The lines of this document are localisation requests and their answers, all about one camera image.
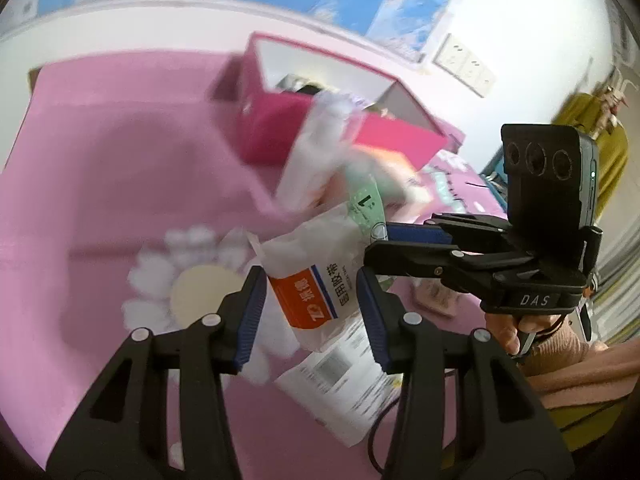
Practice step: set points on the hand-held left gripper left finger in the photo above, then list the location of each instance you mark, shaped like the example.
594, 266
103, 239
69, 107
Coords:
250, 310

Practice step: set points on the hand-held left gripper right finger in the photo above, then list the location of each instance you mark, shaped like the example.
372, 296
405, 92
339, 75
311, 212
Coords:
372, 320

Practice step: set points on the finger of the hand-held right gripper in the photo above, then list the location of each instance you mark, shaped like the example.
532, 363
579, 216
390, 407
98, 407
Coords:
410, 260
415, 233

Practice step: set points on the clear packet green label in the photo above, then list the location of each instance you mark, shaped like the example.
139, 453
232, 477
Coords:
365, 205

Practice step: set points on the white packet orange label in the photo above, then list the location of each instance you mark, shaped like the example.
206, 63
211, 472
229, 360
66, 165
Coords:
310, 270

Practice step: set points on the magenta storage box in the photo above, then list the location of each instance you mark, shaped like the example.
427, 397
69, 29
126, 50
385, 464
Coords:
270, 125

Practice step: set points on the person's right hand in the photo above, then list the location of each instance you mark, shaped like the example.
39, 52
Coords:
502, 330

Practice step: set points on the yellow hanging cloth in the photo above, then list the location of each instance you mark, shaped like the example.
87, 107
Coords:
595, 160

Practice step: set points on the white printed paper packet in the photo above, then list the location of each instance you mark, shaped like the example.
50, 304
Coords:
340, 395

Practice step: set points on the striped cloth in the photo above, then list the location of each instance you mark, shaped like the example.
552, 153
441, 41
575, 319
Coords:
620, 285

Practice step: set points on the clear plastic packet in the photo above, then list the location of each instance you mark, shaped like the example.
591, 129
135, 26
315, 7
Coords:
320, 150

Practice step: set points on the pink printed bedsheet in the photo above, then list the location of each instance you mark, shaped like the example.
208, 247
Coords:
125, 160

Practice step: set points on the blue folded map sheet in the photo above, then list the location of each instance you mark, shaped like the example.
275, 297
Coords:
410, 10

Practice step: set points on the person's olive clothing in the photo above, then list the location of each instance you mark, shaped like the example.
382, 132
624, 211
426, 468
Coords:
585, 425

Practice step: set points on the white wall socket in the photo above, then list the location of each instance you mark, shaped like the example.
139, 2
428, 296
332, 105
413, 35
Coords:
450, 51
477, 76

